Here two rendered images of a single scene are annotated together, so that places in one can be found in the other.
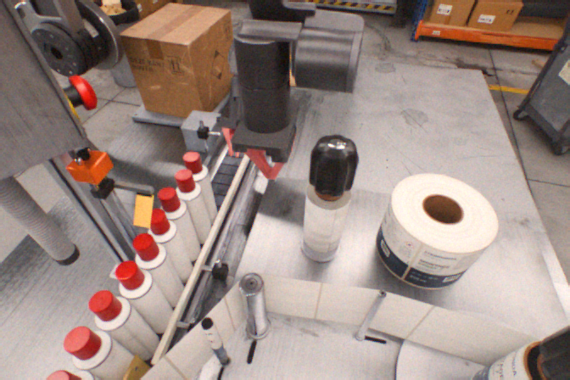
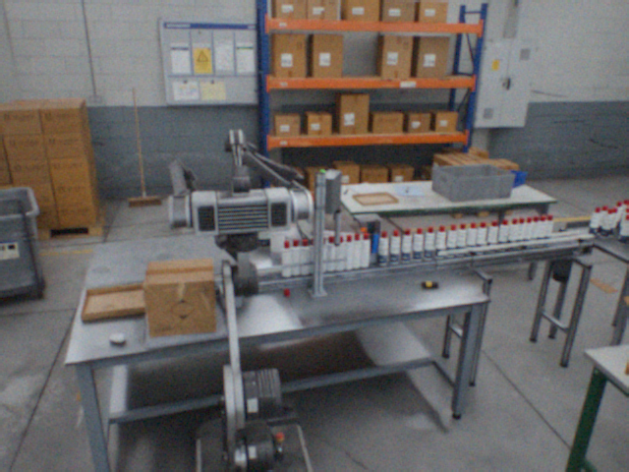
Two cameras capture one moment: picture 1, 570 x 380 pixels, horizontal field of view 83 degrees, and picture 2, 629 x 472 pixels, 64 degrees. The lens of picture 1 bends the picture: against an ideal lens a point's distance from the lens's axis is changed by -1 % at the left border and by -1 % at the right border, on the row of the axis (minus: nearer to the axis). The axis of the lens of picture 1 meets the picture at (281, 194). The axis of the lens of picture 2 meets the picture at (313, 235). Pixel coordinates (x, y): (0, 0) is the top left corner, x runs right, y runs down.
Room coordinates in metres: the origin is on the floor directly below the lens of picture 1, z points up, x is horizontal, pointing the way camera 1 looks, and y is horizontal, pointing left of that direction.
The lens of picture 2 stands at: (1.63, 2.45, 2.15)
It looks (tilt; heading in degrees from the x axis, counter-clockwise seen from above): 22 degrees down; 240
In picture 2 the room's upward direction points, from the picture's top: 1 degrees clockwise
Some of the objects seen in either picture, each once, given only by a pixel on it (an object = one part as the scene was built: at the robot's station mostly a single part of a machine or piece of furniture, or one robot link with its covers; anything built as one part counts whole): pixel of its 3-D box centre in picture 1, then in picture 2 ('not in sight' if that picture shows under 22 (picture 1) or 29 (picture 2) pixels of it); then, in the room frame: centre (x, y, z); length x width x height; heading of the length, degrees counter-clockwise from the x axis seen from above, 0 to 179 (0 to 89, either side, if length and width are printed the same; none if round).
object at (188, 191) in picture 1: (193, 209); (295, 257); (0.44, 0.19, 0.98); 0.05 x 0.05 x 0.20
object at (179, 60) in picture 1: (187, 61); (182, 296); (1.12, 0.34, 0.99); 0.30 x 0.24 x 0.27; 162
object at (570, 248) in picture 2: not in sight; (503, 304); (-0.97, 0.51, 0.47); 1.17 x 0.38 x 0.94; 167
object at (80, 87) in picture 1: (79, 94); not in sight; (0.32, 0.22, 1.33); 0.04 x 0.03 x 0.04; 42
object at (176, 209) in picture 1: (180, 226); (305, 257); (0.39, 0.21, 0.98); 0.05 x 0.05 x 0.20
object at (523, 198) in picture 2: not in sight; (434, 233); (-1.57, -0.81, 0.40); 1.90 x 0.75 x 0.80; 163
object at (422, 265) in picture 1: (430, 230); (263, 231); (0.40, -0.32, 0.95); 0.20 x 0.20 x 0.14
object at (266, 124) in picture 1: (265, 106); not in sight; (0.33, 0.02, 1.30); 0.10 x 0.07 x 0.07; 169
